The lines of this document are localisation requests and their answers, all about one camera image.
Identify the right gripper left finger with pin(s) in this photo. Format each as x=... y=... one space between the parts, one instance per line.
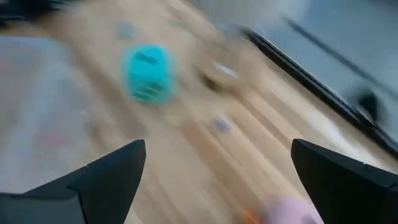
x=93 y=193

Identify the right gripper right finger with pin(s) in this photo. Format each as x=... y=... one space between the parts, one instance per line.
x=348 y=186

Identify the large pink foam die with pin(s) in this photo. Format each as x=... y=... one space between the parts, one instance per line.
x=289 y=213

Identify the clear plastic container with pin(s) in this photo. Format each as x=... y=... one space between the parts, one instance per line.
x=37 y=93

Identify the large teal foam die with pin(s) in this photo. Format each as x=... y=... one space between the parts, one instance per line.
x=149 y=74

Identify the small blue die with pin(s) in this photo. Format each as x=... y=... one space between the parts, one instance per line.
x=221 y=125

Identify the small grey-blue piece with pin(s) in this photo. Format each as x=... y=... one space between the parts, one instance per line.
x=126 y=31

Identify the white shade table lamp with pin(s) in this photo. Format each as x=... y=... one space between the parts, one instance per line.
x=217 y=77

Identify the black aluminium table frame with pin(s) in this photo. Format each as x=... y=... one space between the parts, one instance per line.
x=311 y=83

